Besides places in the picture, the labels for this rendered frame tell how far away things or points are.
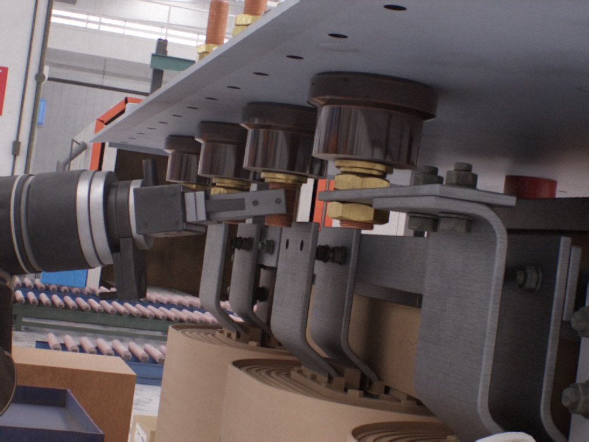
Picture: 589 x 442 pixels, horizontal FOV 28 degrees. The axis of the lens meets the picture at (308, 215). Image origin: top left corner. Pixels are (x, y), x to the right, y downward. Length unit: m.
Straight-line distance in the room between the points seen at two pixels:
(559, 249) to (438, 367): 0.12
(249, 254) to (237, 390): 0.41
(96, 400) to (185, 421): 0.84
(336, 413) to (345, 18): 0.45
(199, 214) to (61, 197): 0.15
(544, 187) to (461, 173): 0.93
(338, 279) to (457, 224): 0.46
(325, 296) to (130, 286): 0.21
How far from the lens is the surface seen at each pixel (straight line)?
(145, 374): 9.51
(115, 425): 2.41
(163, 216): 1.19
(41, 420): 2.01
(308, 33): 0.81
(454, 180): 0.77
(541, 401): 0.78
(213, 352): 1.53
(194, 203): 1.20
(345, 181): 0.96
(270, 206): 1.21
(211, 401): 1.53
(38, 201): 1.24
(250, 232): 1.64
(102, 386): 2.40
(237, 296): 1.68
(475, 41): 0.77
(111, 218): 1.23
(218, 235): 1.63
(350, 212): 0.96
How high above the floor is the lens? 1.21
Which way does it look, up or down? 2 degrees up
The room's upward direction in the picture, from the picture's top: 7 degrees clockwise
